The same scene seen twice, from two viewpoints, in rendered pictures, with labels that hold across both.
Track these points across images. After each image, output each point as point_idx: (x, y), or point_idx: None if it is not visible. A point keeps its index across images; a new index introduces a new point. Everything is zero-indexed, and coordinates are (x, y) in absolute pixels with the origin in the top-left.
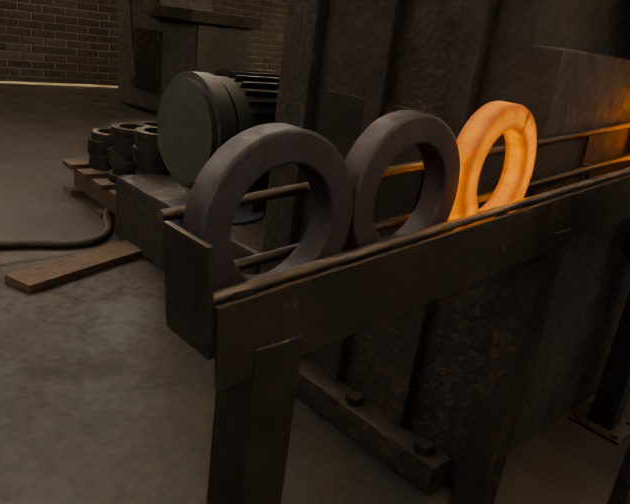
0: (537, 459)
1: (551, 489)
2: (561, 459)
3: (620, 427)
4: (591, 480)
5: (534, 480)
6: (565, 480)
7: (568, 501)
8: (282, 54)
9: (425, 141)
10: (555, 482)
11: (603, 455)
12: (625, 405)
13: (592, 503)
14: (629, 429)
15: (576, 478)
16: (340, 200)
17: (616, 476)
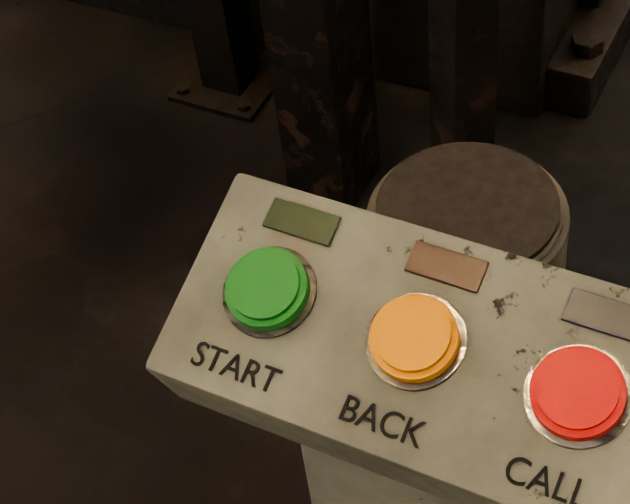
0: (69, 26)
1: (4, 44)
2: (85, 47)
3: (223, 97)
4: (48, 77)
5: (16, 29)
6: (33, 54)
7: None
8: None
9: None
10: (23, 46)
11: (126, 86)
12: (229, 62)
13: None
14: (225, 107)
15: (44, 64)
16: None
17: (75, 101)
